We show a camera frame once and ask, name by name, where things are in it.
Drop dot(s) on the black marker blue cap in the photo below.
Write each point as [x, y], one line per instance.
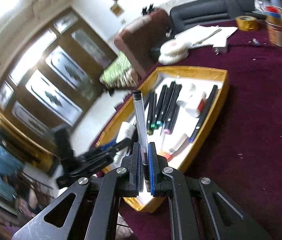
[204, 113]

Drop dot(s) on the small blue-capped item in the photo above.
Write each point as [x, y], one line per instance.
[255, 41]

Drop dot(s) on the wooden glass-door cabinet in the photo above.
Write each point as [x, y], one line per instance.
[53, 80]

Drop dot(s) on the white pill bottle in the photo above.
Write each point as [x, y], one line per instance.
[188, 90]

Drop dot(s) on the white bottle red label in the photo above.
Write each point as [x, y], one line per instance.
[192, 102]

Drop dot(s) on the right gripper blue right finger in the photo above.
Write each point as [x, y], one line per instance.
[157, 181]

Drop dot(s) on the wrapped round cakes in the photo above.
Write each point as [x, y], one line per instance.
[173, 51]

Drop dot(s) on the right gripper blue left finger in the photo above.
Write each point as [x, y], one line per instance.
[130, 181]

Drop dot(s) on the black leather sofa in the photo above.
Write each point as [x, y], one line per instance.
[187, 15]

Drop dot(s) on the yellow tape roll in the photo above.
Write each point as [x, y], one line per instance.
[247, 23]

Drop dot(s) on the white papers stack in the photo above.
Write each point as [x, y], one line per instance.
[200, 36]

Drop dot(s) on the dark red table cloth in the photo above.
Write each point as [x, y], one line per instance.
[243, 151]

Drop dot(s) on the black marker pink cap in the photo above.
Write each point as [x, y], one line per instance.
[171, 110]

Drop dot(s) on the black marker teal cap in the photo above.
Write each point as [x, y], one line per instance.
[165, 104]

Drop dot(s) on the amber jar with contents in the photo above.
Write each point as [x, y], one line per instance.
[275, 34]

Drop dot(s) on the white tube bottle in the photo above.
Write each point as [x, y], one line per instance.
[176, 144]

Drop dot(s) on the black marker green cap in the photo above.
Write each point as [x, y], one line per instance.
[158, 107]

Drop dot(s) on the green patterned cushion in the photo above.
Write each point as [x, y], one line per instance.
[118, 74]

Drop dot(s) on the yellow-rimmed white tray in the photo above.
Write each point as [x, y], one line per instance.
[204, 79]

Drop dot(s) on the blue-red lid jar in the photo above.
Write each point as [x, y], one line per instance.
[272, 14]

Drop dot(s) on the brown armchair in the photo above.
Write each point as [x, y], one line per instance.
[137, 38]

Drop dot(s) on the white power adapter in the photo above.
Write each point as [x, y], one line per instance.
[221, 47]

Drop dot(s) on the clear ballpoint pen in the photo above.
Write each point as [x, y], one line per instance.
[142, 133]

